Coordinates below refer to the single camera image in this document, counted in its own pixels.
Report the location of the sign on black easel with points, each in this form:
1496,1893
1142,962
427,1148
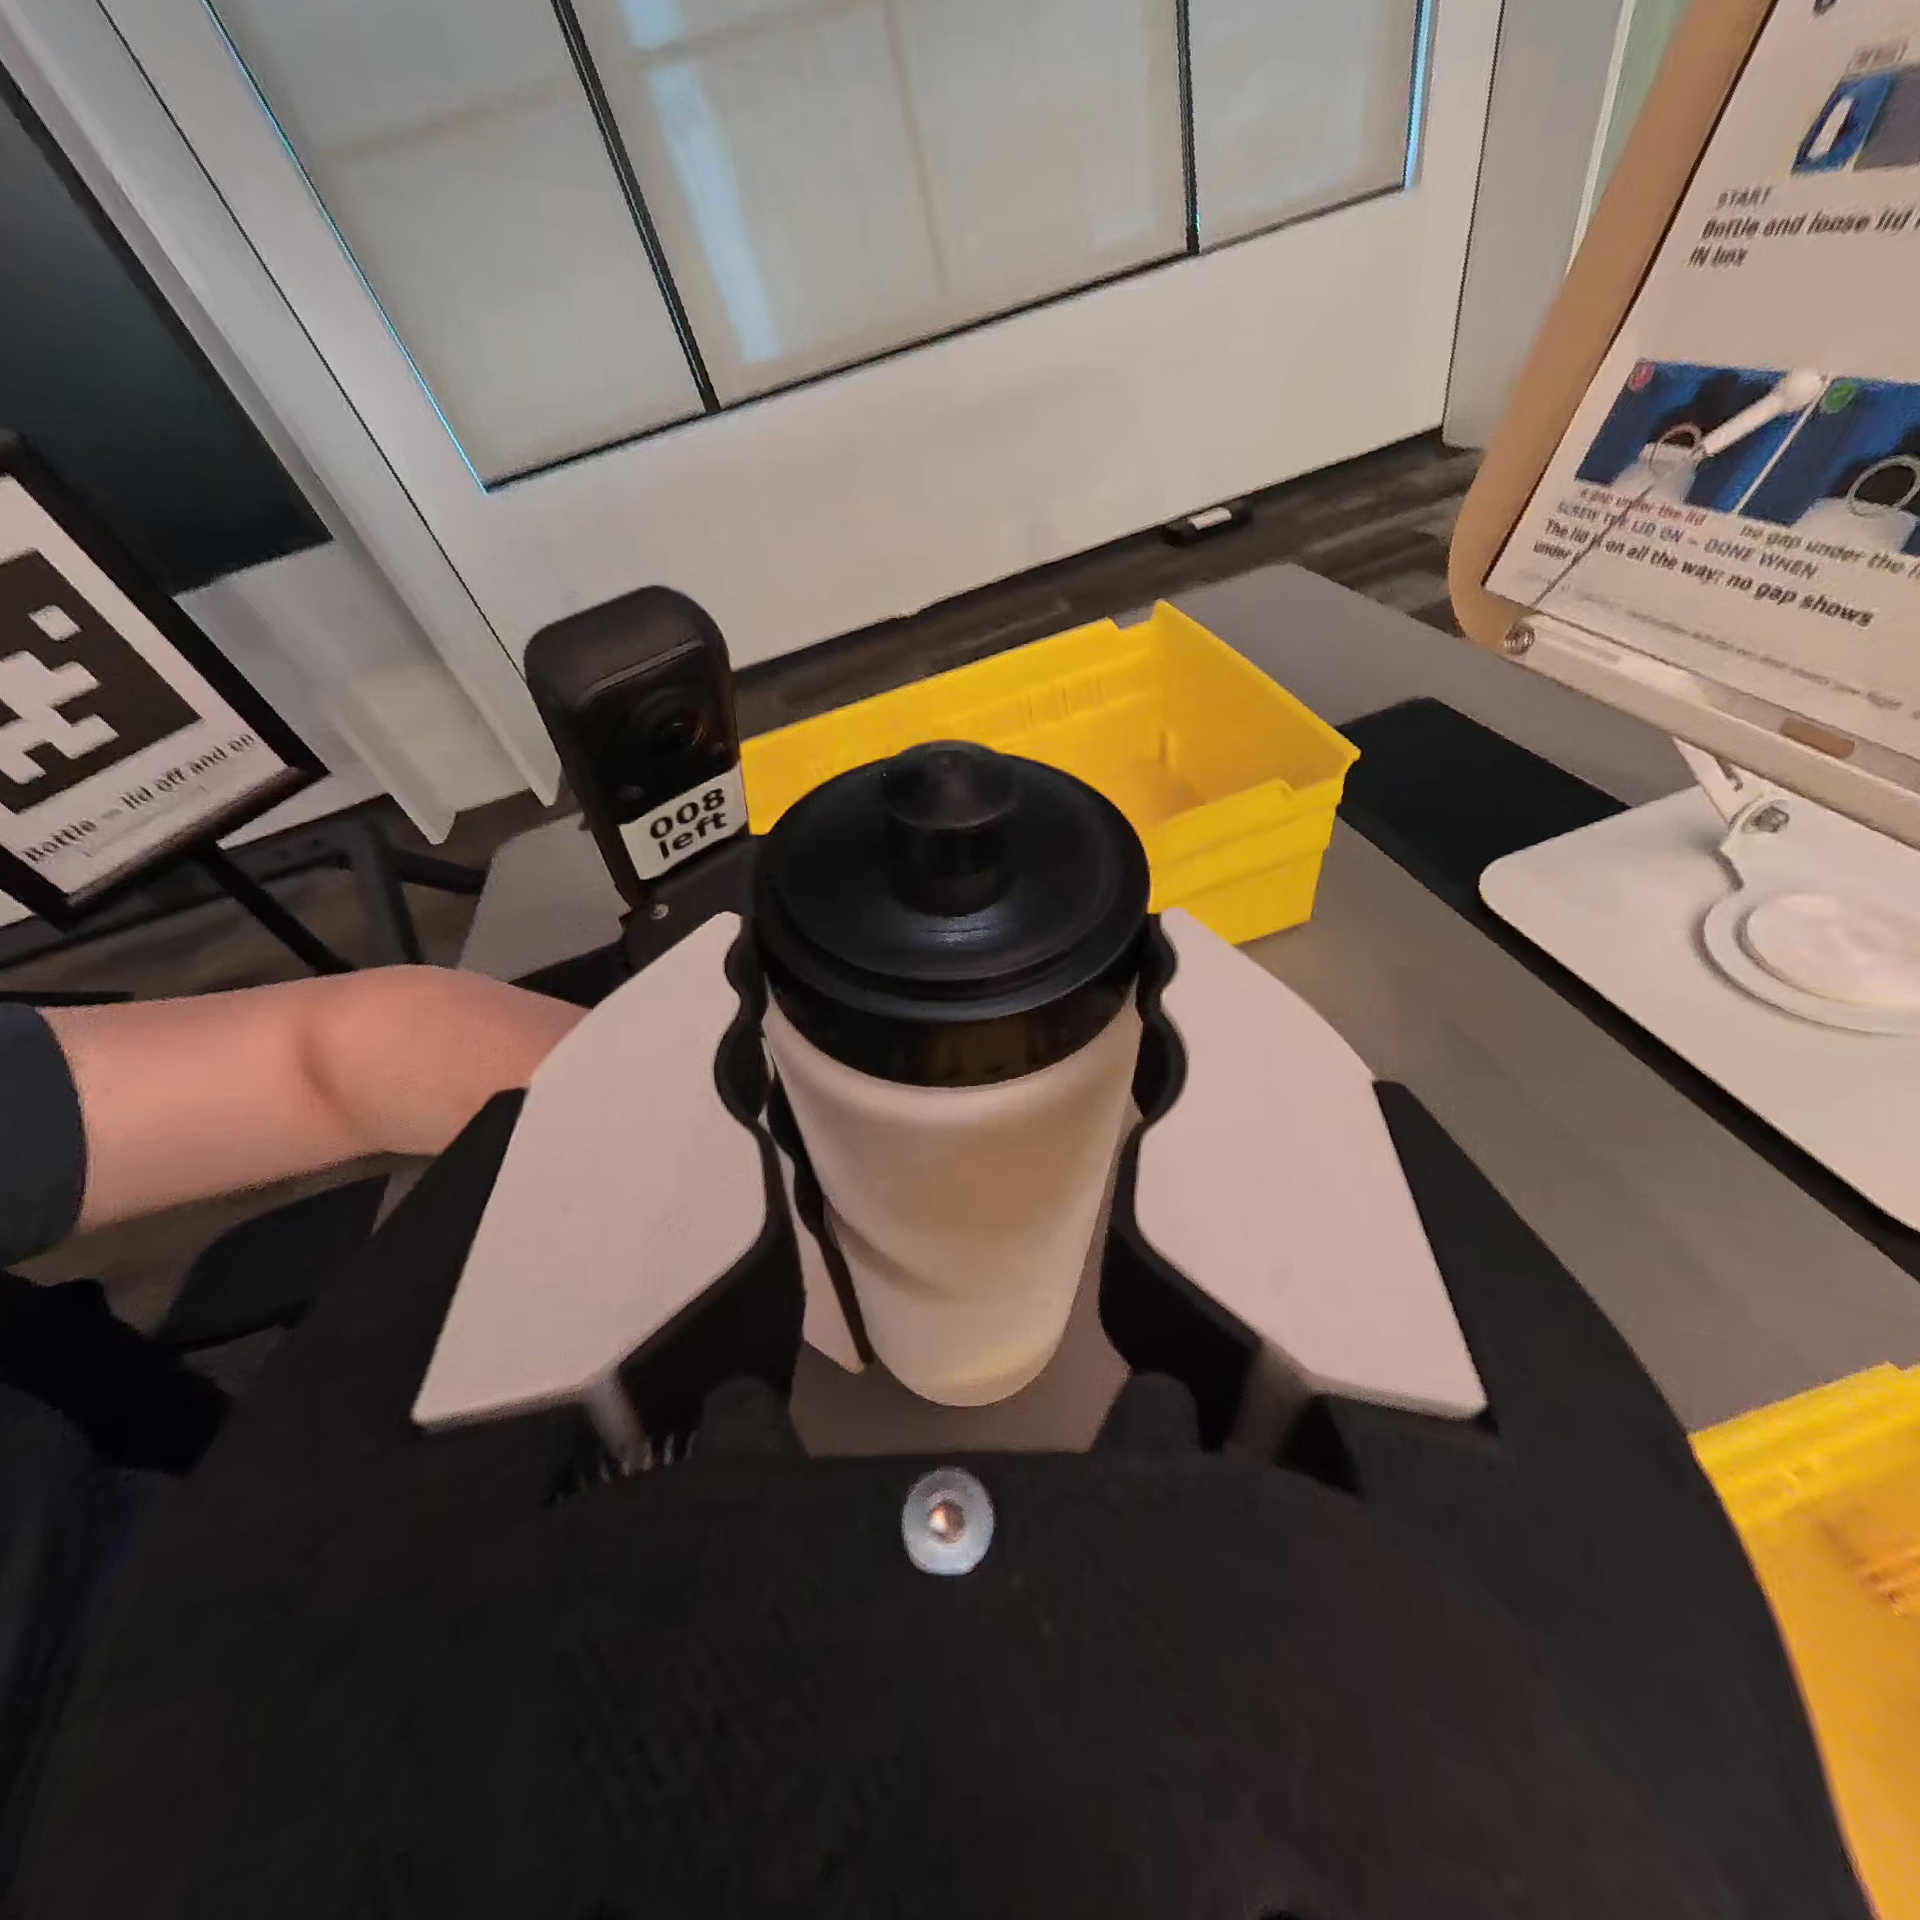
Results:
122,721

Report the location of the yellow plastic bin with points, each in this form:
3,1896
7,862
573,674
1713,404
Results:
1200,750
1831,1621

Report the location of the small black floor object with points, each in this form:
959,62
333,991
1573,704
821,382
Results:
1203,524

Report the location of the wooden edged instruction board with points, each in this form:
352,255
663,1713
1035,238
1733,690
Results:
1773,362

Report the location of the person's left forearm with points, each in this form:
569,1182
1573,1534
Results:
270,1082

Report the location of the white plastic bottle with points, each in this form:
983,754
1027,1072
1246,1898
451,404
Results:
960,1230

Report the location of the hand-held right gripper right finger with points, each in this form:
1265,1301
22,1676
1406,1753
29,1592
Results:
1305,1200

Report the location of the black bottle lid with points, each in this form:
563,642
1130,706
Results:
946,932

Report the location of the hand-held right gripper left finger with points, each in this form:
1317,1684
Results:
615,1230

